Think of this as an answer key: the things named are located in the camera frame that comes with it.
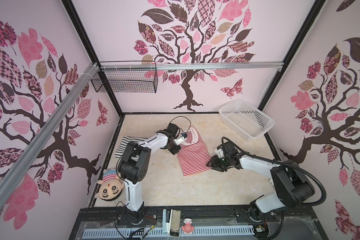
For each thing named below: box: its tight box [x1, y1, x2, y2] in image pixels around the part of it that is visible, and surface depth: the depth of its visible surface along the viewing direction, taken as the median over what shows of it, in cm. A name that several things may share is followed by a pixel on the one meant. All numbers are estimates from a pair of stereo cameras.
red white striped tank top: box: [177, 126, 212, 177], surface depth 96 cm
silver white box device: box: [162, 208, 181, 237], surface depth 71 cm
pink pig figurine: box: [181, 218, 195, 235], surface depth 70 cm
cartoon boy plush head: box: [94, 169, 124, 201], surface depth 76 cm
